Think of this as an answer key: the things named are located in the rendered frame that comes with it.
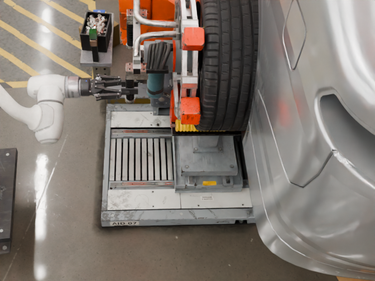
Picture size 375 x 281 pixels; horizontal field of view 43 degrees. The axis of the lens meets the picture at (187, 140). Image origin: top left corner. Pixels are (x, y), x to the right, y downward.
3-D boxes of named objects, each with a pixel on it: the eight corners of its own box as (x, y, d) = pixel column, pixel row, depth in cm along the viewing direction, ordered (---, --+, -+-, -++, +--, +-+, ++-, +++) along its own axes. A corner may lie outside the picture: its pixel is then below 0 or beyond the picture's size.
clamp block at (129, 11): (147, 25, 214) (147, 15, 210) (126, 24, 213) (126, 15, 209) (147, 18, 217) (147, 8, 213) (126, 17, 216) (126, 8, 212)
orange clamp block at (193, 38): (201, 51, 185) (205, 45, 176) (181, 51, 184) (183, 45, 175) (201, 33, 185) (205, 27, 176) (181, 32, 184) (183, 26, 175)
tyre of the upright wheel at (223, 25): (261, -54, 189) (230, 22, 253) (202, -56, 187) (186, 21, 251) (272, 107, 175) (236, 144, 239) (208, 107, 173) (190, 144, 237)
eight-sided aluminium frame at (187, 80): (190, 142, 217) (202, 53, 174) (176, 142, 216) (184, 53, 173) (183, 58, 249) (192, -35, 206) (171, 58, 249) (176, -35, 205)
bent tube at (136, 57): (182, 65, 190) (184, 44, 181) (133, 64, 188) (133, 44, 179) (179, 35, 200) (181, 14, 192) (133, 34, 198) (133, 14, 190)
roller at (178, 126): (230, 133, 234) (232, 126, 229) (170, 134, 231) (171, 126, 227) (229, 124, 238) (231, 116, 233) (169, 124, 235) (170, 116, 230)
